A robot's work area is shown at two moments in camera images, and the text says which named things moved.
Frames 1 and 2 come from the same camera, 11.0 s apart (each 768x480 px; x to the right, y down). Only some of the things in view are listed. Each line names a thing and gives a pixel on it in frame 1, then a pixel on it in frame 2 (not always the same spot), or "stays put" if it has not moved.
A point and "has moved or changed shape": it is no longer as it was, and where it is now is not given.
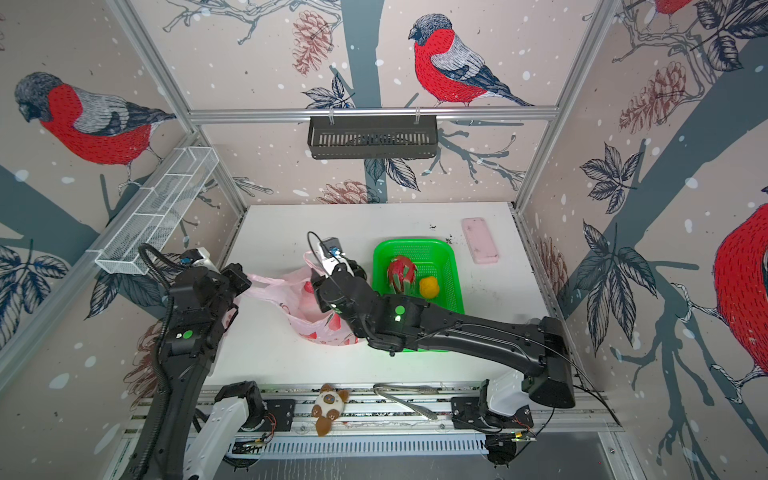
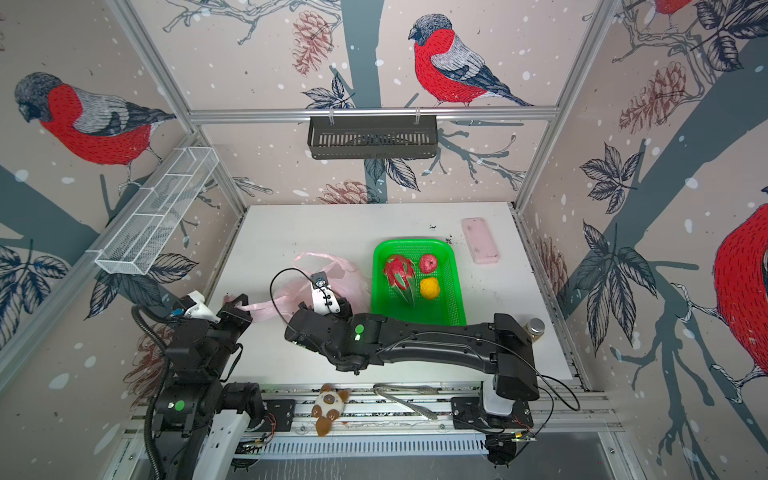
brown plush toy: [329, 403] stays put
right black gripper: [322, 286] → [348, 315]
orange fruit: [429, 287] stays put
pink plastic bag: [298, 300] has moved or changed shape
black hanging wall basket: [373, 137] stays put
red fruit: [401, 273] stays put
